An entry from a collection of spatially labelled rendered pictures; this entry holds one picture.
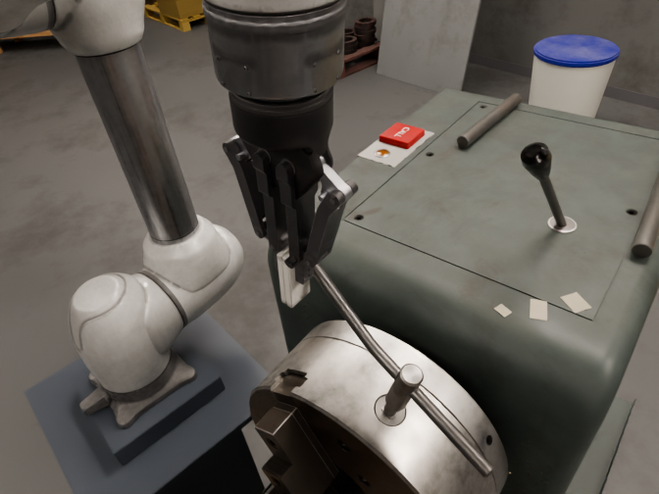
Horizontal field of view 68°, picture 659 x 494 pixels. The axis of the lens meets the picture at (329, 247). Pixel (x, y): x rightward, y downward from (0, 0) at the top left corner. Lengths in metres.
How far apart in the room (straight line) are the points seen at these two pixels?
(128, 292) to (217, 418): 0.34
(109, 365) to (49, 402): 0.32
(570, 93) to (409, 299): 2.80
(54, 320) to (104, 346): 1.74
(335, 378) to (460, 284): 0.19
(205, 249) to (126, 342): 0.23
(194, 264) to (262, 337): 1.24
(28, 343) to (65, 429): 1.46
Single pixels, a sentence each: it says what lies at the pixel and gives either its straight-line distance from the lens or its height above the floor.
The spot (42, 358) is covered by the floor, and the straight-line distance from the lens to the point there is 2.59.
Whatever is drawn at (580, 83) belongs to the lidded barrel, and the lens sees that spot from 3.31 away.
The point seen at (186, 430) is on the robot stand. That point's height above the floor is 0.75.
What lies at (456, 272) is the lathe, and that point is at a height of 1.25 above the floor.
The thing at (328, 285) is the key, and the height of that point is 1.35.
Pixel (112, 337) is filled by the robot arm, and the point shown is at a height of 1.02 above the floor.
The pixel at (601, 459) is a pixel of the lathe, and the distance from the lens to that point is 1.37.
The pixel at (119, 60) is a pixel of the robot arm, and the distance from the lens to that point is 0.87.
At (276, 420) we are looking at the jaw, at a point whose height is 1.20.
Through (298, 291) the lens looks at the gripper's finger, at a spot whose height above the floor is 1.34.
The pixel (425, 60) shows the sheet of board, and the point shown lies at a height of 0.21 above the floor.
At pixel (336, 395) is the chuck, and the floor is 1.24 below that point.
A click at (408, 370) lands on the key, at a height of 1.31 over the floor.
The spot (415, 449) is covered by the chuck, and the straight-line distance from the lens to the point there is 0.53.
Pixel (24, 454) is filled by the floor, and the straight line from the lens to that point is 2.31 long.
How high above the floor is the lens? 1.69
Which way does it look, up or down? 40 degrees down
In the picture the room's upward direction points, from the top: 7 degrees counter-clockwise
